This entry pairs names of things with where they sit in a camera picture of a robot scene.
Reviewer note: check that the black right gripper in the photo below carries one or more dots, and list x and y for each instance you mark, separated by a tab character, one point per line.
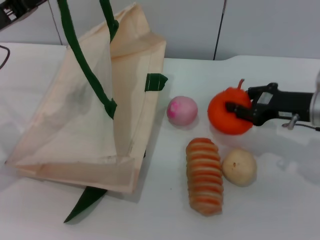
285	106

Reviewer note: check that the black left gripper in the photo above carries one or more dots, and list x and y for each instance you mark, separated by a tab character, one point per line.
10	10

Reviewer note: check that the orange with stem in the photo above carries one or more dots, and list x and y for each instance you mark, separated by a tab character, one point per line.
220	120

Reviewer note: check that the pink peach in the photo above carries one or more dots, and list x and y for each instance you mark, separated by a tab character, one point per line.
183	111

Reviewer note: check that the pale yellow round pear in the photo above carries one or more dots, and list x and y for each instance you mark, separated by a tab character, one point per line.
238	166

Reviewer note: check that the orange striped bread loaf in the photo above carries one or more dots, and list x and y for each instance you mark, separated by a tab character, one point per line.
203	175

